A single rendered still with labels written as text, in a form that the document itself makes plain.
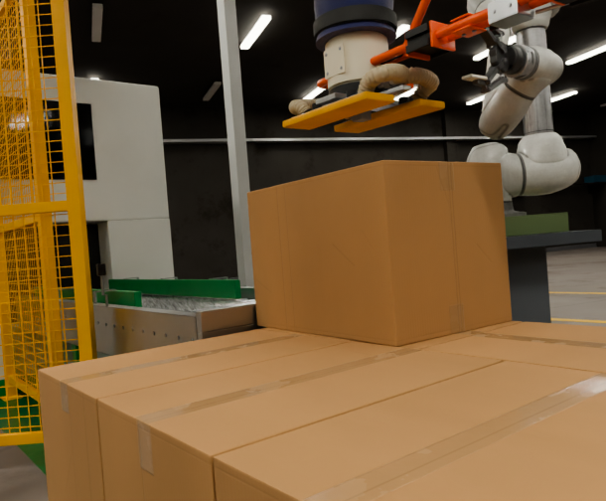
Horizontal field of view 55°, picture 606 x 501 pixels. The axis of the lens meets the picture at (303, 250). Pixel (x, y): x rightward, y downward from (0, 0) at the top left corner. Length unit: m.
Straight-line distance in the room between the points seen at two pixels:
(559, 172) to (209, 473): 1.75
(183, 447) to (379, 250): 0.66
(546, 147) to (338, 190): 1.03
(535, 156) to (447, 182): 0.85
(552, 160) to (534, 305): 0.51
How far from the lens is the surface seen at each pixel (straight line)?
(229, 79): 5.26
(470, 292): 1.43
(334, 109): 1.48
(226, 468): 0.69
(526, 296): 2.13
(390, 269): 1.24
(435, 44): 1.43
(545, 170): 2.19
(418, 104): 1.54
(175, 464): 0.81
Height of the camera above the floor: 0.78
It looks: 1 degrees down
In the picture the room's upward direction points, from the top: 4 degrees counter-clockwise
